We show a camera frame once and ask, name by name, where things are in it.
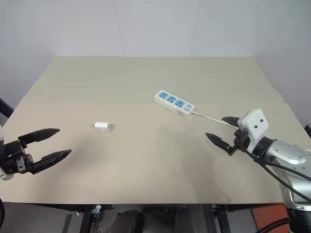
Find black table frame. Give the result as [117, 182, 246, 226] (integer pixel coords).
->
[41, 202, 284, 233]

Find white power strip blue sockets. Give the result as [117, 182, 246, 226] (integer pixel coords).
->
[153, 89, 195, 120]

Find white plug adapter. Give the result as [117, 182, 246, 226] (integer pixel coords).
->
[92, 121, 113, 133]

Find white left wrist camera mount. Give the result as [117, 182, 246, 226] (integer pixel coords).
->
[0, 124, 13, 181]

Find orange floor mat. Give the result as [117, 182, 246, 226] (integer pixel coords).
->
[251, 203, 290, 233]

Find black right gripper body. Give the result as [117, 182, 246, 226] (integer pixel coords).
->
[233, 128, 251, 153]

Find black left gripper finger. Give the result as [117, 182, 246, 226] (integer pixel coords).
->
[30, 149, 72, 175]
[17, 128, 61, 148]

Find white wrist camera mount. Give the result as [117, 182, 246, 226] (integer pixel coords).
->
[237, 108, 270, 151]
[0, 124, 13, 181]

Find white power strip cord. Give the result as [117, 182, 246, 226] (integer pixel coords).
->
[192, 111, 238, 130]

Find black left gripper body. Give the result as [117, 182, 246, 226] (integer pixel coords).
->
[0, 140, 34, 175]

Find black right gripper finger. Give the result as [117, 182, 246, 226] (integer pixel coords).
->
[221, 116, 241, 128]
[205, 132, 238, 156]

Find silver table clamp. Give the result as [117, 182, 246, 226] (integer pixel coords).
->
[90, 204, 103, 217]

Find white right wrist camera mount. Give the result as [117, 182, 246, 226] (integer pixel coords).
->
[237, 108, 270, 151]

